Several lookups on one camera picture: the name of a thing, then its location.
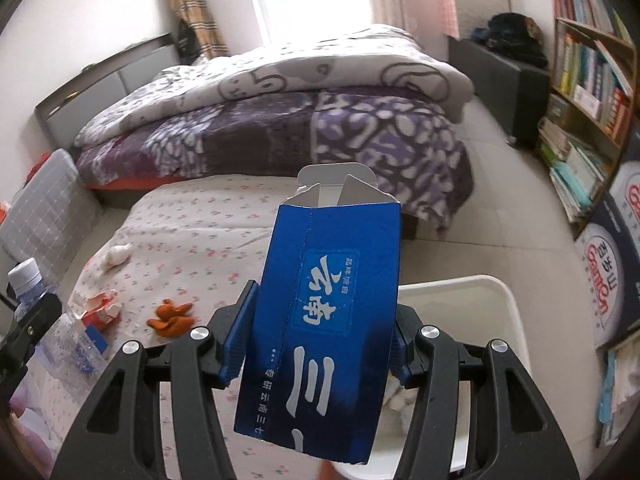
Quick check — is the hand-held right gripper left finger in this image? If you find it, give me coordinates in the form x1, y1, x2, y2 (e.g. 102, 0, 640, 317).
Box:
50, 280, 261, 480

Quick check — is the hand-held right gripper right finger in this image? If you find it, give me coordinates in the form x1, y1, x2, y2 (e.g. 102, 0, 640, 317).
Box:
385, 305, 583, 480

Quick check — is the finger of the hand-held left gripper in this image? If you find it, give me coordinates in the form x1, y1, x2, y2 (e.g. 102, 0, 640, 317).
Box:
0, 292, 63, 391

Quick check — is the clear plastic bottle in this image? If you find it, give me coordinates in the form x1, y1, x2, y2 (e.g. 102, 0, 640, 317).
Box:
7, 257, 112, 378

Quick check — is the orange peel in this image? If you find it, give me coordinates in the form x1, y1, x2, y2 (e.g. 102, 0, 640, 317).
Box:
147, 299, 196, 337

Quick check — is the red packet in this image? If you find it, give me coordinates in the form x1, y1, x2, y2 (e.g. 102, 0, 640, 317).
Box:
75, 290, 121, 331

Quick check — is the white plastic bin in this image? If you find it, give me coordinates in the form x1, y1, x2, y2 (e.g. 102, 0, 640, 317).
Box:
340, 274, 531, 480

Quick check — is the blue carton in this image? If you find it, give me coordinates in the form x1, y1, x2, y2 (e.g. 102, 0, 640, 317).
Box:
234, 162, 402, 465

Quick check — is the orange print tissue wad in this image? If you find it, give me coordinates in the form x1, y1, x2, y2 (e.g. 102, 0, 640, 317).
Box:
100, 243, 133, 267

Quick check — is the floral tablecloth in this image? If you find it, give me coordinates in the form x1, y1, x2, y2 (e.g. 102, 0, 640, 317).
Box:
10, 175, 416, 480

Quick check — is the cabinet under checked cloth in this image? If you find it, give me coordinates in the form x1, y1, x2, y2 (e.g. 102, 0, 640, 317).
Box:
0, 149, 98, 281

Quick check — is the bed with purple patterned sheet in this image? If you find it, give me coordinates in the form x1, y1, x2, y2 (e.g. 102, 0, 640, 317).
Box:
72, 85, 476, 233

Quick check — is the blue white printed box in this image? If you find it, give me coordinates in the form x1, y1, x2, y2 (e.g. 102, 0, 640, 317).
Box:
572, 160, 640, 351

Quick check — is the pale paper stack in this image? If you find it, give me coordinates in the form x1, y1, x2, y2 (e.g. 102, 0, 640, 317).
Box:
597, 330, 640, 448

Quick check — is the dark headboard with grey pads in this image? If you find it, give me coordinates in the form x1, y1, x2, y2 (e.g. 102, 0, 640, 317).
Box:
34, 32, 176, 148

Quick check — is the pile of pale booklets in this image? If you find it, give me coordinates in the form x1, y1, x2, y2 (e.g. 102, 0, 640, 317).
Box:
537, 95, 616, 223

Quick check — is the grey cartoon print quilt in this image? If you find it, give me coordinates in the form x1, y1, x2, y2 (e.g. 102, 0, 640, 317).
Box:
75, 24, 476, 148

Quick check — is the dark storage bench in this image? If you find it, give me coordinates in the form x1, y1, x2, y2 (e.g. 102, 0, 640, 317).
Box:
447, 37, 551, 148

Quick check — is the black bag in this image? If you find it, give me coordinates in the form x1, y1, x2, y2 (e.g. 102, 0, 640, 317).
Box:
175, 20, 203, 58

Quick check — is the plaid coat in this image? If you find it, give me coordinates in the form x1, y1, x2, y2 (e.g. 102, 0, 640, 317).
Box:
167, 0, 231, 61

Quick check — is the row of colourful books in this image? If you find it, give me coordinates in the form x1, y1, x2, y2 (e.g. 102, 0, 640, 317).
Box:
547, 0, 633, 136

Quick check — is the pile of dark clothes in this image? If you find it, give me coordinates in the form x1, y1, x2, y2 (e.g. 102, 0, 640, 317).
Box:
472, 11, 548, 68

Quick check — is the wooden bookshelf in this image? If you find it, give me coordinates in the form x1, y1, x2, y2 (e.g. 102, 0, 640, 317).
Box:
537, 0, 640, 241

